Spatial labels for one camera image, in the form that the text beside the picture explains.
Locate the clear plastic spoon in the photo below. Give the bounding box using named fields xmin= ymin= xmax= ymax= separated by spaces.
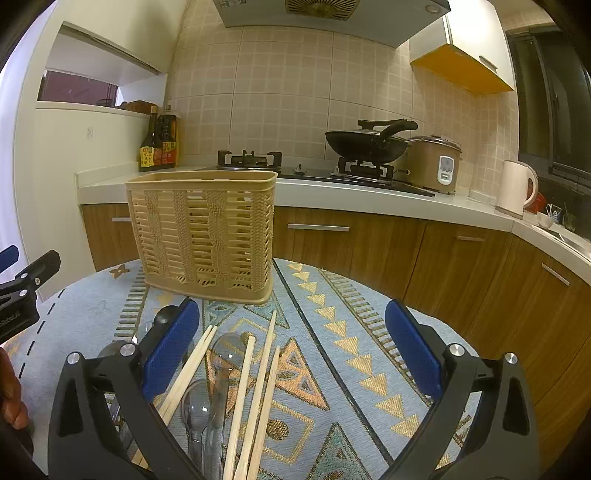
xmin=181 ymin=379 xmax=211 ymax=470
xmin=202 ymin=332 xmax=245 ymax=479

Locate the wooden chopstick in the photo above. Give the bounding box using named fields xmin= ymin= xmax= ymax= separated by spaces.
xmin=223 ymin=335 xmax=256 ymax=480
xmin=246 ymin=346 xmax=280 ymax=480
xmin=131 ymin=324 xmax=219 ymax=469
xmin=233 ymin=311 xmax=276 ymax=480
xmin=156 ymin=324 xmax=215 ymax=416

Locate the person's left hand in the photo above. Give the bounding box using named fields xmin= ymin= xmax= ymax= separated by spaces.
xmin=0 ymin=348 xmax=29 ymax=430

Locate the dark soy sauce bottle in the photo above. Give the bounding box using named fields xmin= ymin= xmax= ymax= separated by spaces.
xmin=139 ymin=105 xmax=162 ymax=171

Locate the blue patterned table mat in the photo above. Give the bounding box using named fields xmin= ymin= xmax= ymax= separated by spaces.
xmin=5 ymin=260 xmax=431 ymax=479

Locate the beige plastic utensil basket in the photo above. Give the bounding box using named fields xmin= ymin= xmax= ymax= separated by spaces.
xmin=125 ymin=170 xmax=277 ymax=304

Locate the large soy sauce bottle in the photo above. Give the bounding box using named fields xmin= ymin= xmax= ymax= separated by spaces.
xmin=157 ymin=106 xmax=178 ymax=168

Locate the white cup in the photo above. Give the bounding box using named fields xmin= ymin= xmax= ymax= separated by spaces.
xmin=536 ymin=212 xmax=554 ymax=229

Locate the white electric kettle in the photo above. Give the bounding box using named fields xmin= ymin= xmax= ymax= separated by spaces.
xmin=495 ymin=160 xmax=538 ymax=218

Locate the black gas stove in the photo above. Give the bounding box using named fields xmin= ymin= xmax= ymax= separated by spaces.
xmin=204 ymin=150 xmax=435 ymax=198

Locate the black wok with lid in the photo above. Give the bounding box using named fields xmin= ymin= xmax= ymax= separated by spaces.
xmin=325 ymin=119 xmax=419 ymax=165

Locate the dark window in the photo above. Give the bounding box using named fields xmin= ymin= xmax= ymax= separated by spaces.
xmin=508 ymin=27 xmax=590 ymax=236

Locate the grey range hood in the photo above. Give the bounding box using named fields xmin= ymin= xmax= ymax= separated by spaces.
xmin=214 ymin=0 xmax=451 ymax=48

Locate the white and orange wall cabinet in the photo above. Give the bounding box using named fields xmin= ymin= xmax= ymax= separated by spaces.
xmin=409 ymin=1 xmax=515 ymax=95

